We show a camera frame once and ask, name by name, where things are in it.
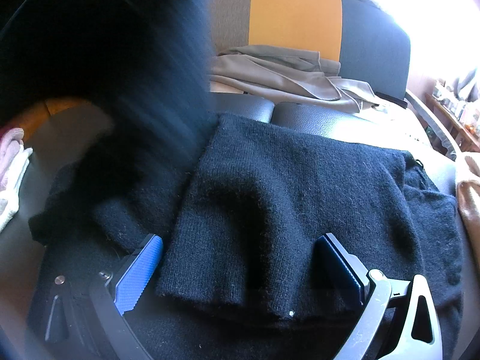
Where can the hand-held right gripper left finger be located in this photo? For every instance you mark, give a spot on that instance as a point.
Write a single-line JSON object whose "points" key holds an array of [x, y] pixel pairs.
{"points": [[138, 272]]}

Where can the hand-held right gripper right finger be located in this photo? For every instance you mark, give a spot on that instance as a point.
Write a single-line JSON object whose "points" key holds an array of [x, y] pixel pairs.
{"points": [[339, 270]]}

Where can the black knit sweater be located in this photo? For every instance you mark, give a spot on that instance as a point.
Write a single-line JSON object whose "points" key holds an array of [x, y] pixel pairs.
{"points": [[285, 187]]}

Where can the beige knit sweater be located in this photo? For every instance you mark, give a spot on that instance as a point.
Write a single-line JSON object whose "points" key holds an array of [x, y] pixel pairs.
{"points": [[468, 202]]}

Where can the white folded cloth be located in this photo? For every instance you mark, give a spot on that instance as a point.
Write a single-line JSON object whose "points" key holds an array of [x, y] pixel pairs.
{"points": [[13, 198]]}

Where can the pink folded cloth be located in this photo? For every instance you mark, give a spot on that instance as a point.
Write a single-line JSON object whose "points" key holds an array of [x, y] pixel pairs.
{"points": [[9, 153]]}

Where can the wooden side table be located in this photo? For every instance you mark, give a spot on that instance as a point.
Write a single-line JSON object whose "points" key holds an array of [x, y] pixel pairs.
{"points": [[461, 131]]}

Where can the grey cloth garment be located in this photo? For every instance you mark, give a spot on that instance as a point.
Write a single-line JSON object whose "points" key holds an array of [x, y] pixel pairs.
{"points": [[277, 75]]}

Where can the grey yellow blue sofa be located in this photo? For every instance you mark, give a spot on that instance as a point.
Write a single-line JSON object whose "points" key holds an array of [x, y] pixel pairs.
{"points": [[296, 18]]}

